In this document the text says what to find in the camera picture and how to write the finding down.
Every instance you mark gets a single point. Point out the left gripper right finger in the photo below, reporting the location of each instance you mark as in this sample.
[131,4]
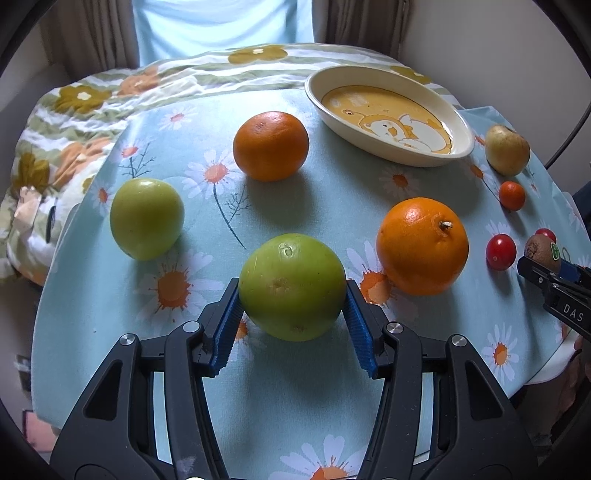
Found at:
[476,433]

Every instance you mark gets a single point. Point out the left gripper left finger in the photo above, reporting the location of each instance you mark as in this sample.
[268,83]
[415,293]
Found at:
[143,414]

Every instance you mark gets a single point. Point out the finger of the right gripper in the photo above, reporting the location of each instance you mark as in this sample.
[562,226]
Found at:
[573,272]
[541,276]

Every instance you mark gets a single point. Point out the brown kiwi with sticker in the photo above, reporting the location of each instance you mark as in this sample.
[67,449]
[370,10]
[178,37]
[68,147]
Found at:
[542,250]

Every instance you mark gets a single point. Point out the red cherry tomato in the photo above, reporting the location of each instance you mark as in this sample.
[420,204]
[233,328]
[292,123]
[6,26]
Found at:
[547,233]
[501,252]

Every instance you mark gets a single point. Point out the small orange kumquat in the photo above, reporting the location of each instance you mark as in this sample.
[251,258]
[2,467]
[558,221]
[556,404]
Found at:
[512,195]

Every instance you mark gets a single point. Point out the large orange with stem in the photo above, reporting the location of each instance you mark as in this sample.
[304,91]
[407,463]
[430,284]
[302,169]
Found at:
[423,246]

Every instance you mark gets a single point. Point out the yellow-brown apple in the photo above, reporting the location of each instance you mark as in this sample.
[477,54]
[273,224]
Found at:
[507,152]

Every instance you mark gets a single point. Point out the large green apple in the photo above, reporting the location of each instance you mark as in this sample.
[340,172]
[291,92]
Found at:
[293,287]

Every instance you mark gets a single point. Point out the small green apple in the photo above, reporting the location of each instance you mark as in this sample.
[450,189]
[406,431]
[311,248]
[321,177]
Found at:
[146,218]

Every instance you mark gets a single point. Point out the orange mandarin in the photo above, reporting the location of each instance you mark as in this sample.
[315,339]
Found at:
[271,146]

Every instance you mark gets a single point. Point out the cream oval bear dish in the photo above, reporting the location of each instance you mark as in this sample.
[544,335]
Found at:
[390,116]

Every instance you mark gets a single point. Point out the daisy print blue tablecloth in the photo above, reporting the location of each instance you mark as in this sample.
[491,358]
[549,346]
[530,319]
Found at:
[254,186]

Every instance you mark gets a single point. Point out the brown curtain right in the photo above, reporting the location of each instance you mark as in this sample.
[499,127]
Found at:
[378,25]

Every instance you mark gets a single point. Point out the brown curtain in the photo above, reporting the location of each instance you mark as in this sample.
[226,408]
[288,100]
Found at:
[378,25]
[92,36]

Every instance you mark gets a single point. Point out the floral striped duvet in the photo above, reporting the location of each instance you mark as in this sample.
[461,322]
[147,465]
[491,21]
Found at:
[71,130]

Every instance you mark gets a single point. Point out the brown curtain left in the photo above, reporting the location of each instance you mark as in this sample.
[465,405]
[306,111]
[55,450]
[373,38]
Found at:
[92,36]

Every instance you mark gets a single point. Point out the light blue window cloth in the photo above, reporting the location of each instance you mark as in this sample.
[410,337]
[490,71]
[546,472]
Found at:
[178,29]

